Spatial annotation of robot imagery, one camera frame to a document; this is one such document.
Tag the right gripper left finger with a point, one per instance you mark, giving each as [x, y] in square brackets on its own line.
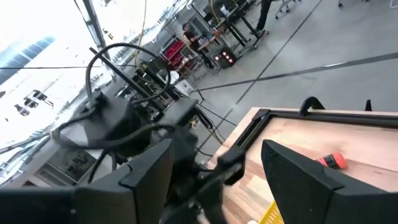
[152, 186]

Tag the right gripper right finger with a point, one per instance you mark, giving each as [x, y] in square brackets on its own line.
[295, 193]

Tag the orange paint bottle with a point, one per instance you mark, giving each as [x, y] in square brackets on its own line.
[334, 160]

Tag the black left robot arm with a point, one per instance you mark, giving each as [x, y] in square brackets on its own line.
[115, 121]

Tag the yellow plastic tray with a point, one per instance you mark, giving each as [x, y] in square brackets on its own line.
[272, 216]

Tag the black desk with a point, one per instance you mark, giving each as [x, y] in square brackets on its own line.
[180, 110]

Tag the red storage bins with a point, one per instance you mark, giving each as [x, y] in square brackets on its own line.
[174, 51]

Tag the black box with red lights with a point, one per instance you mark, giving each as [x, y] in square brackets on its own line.
[225, 59]

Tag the person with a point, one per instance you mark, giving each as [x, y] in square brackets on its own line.
[194, 43]
[264, 15]

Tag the black metal table frame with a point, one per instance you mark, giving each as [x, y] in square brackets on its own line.
[342, 116]

